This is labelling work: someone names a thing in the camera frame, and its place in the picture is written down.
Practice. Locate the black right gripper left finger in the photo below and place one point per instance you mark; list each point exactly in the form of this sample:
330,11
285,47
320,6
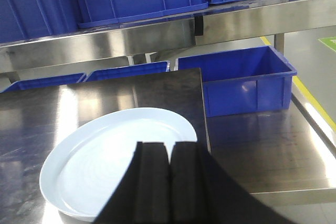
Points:
143,194

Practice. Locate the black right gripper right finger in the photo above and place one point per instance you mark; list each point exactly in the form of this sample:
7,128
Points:
201,192

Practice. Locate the light blue plate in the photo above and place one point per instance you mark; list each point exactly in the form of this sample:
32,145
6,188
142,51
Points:
84,169

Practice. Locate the blue open bin lower right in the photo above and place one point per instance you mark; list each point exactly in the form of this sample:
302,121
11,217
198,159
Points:
243,81

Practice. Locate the blue bin lower middle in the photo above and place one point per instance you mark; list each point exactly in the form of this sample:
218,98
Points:
129,71

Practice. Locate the blue bin lower left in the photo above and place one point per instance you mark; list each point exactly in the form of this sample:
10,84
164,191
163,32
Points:
46,82

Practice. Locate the green floor sign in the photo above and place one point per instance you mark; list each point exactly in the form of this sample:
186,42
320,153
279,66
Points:
329,42

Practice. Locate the blue plastic crate left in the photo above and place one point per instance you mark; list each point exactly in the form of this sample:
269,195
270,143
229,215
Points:
28,19

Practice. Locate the stainless steel shelf rail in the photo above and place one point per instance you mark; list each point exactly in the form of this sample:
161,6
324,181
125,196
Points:
218,23

